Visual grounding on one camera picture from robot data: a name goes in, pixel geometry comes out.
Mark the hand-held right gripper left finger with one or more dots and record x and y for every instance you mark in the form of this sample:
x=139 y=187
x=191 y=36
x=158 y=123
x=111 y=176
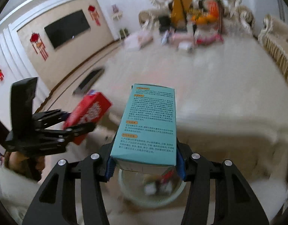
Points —
x=109 y=171

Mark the sofa with gold fringed cover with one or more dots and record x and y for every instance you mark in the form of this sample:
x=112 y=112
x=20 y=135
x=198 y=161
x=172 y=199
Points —
x=275 y=42

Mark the ornate white table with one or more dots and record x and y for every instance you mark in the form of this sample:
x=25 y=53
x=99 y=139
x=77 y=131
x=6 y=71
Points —
x=228 y=150

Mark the orange paper bag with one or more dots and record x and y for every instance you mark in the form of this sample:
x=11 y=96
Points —
x=179 y=11

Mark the red box with white print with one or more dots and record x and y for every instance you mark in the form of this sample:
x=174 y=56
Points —
x=90 y=109

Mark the ornate silver sofa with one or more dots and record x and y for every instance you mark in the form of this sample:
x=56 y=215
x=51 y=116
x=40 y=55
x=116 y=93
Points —
x=244 y=16

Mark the purple vase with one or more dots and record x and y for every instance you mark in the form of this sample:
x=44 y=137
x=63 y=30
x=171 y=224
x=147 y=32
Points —
x=114 y=8

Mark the tall teal box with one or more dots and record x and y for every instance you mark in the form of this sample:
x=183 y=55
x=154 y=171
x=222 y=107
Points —
x=146 y=121

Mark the red gift box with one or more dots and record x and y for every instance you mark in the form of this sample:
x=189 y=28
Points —
x=212 y=7

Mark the red flat packet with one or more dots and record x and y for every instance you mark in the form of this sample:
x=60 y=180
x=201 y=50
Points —
x=208 y=39

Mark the black wall television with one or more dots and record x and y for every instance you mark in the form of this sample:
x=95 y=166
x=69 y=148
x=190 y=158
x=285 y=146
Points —
x=66 y=28

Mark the red hanging knot decoration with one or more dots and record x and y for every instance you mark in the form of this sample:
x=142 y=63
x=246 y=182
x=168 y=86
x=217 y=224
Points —
x=36 y=38
x=93 y=10

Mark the white flat box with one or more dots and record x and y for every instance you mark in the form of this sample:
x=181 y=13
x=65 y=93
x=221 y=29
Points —
x=133 y=41

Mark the small white box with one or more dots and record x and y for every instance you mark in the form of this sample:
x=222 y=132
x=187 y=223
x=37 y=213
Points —
x=185 y=48

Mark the person's left forearm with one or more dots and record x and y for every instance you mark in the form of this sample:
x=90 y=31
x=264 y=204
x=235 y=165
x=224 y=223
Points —
x=22 y=166

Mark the pink box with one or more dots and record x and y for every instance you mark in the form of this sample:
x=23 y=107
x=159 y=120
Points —
x=181 y=37

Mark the white wall shelf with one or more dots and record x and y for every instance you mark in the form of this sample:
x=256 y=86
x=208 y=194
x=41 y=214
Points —
x=117 y=16

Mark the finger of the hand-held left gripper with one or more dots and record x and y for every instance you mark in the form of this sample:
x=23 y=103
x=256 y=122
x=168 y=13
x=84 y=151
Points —
x=76 y=130
x=50 y=117

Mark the orange fruit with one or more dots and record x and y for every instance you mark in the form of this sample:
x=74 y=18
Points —
x=204 y=18

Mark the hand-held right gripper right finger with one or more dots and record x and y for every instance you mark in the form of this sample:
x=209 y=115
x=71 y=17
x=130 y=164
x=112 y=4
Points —
x=181 y=168

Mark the black speaker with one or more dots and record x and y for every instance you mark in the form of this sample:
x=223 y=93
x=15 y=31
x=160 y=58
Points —
x=164 y=22

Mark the black smartphone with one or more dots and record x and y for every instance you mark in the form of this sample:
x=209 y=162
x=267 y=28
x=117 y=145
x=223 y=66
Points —
x=88 y=80

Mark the potted plant on stand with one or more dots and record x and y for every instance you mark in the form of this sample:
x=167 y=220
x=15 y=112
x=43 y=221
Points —
x=124 y=33

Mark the green mesh waste basket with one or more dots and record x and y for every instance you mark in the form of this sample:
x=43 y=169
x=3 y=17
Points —
x=134 y=199

